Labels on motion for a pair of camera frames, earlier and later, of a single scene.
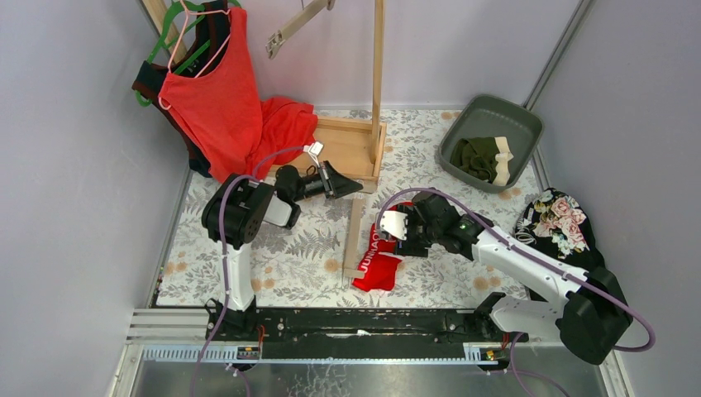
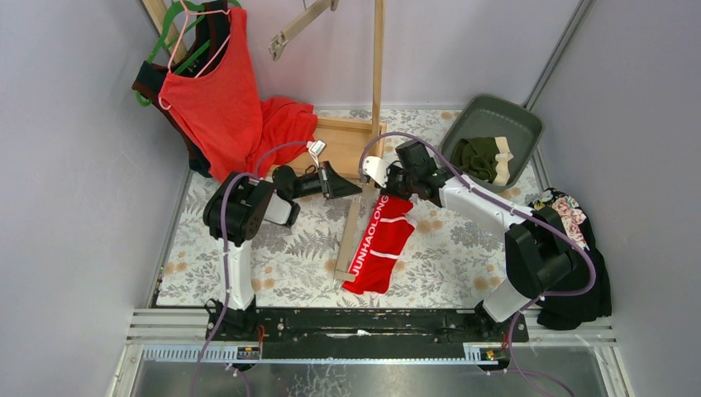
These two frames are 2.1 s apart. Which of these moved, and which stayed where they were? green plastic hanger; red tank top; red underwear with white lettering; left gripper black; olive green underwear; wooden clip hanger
Moved: red underwear with white lettering; wooden clip hanger
Stayed: left gripper black; red tank top; green plastic hanger; olive green underwear
